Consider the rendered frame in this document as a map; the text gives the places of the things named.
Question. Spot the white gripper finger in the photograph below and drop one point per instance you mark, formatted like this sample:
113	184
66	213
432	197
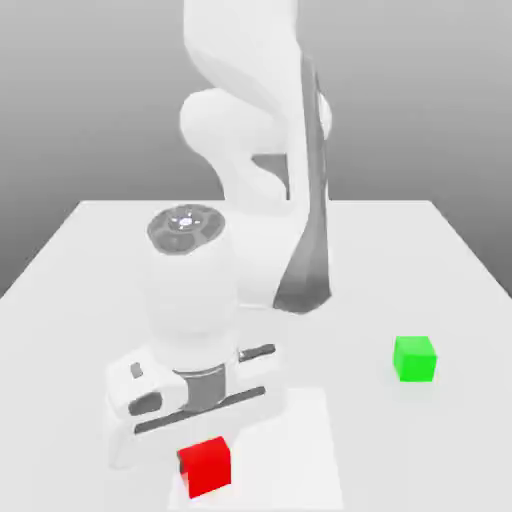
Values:
122	450

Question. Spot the small green cube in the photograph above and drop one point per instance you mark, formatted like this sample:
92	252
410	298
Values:
416	360

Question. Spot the small red cube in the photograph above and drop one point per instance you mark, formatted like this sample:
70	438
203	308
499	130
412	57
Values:
210	468

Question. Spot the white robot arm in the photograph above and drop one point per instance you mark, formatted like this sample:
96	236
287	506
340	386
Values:
188	304

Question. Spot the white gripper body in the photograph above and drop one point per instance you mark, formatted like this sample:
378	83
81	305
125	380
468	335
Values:
224	418

